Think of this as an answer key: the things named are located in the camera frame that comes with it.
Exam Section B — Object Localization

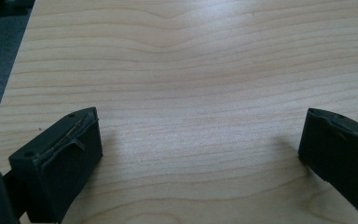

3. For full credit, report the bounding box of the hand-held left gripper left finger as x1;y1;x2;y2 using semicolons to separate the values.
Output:
7;106;104;224

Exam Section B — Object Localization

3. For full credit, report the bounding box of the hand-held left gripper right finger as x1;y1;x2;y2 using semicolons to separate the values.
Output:
297;107;358;224

